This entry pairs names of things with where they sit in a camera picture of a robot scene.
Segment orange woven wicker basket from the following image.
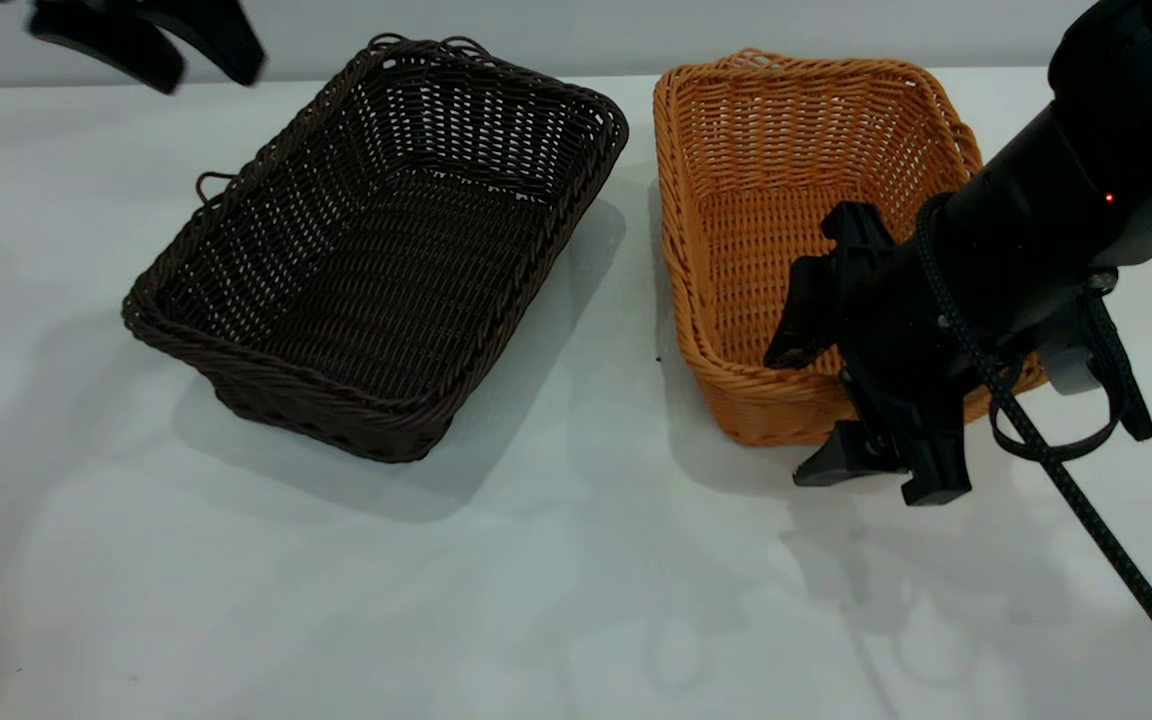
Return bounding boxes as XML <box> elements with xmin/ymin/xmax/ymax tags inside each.
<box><xmin>652</xmin><ymin>47</ymin><xmax>1047</xmax><ymax>448</ymax></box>

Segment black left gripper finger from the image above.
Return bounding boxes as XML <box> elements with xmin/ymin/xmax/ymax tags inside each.
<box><xmin>26</xmin><ymin>0</ymin><xmax>185</xmax><ymax>96</ymax></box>
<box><xmin>136</xmin><ymin>0</ymin><xmax>265</xmax><ymax>87</ymax></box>

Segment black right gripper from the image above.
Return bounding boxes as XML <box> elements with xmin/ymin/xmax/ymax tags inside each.
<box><xmin>764</xmin><ymin>200</ymin><xmax>1027</xmax><ymax>506</ymax></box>

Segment black braided cable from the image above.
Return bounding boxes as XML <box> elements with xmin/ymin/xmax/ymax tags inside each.
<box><xmin>914</xmin><ymin>195</ymin><xmax>1152</xmax><ymax>706</ymax></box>

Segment black woven wicker basket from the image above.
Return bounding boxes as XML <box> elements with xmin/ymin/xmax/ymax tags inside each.
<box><xmin>121</xmin><ymin>33</ymin><xmax>630</xmax><ymax>464</ymax></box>

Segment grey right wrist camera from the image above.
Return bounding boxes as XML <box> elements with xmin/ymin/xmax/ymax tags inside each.
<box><xmin>1039</xmin><ymin>340</ymin><xmax>1105</xmax><ymax>397</ymax></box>

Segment black strap loop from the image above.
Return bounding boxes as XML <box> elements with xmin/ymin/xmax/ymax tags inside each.
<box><xmin>989</xmin><ymin>268</ymin><xmax>1152</xmax><ymax>463</ymax></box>

